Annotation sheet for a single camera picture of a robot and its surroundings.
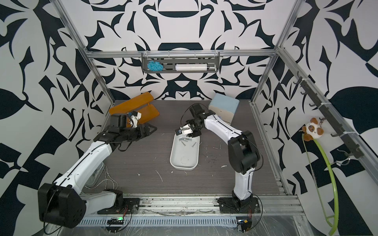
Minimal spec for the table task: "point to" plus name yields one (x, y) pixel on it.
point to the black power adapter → (245, 224)
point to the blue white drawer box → (224, 106)
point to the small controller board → (115, 221)
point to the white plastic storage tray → (184, 153)
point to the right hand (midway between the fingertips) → (185, 126)
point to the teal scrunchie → (155, 66)
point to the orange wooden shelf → (139, 103)
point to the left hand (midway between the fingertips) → (149, 128)
